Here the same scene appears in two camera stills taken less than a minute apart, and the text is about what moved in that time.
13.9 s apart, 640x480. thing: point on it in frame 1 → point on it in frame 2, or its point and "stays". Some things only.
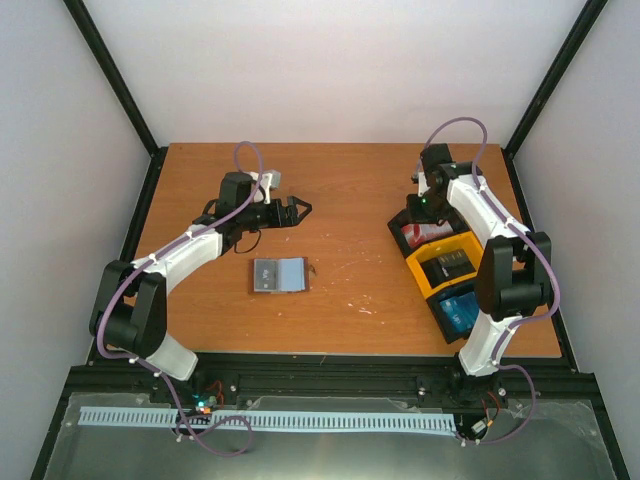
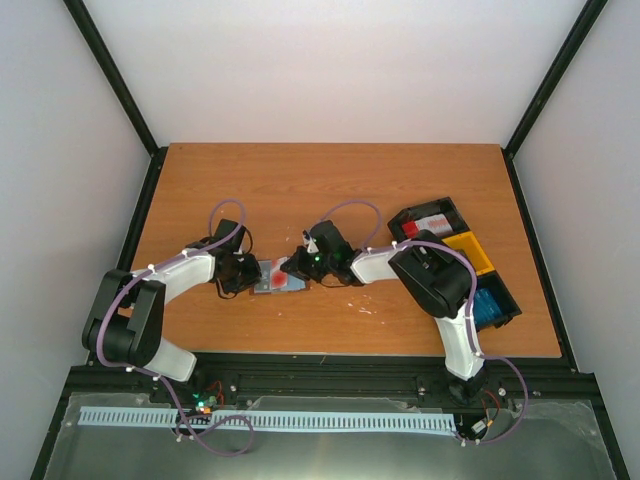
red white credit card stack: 414,233 stays
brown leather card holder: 280,275 stays
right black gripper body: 429,210 → 318,268
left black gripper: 290,211 → 254,277
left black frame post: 124,93 stays
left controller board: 203,403 stays
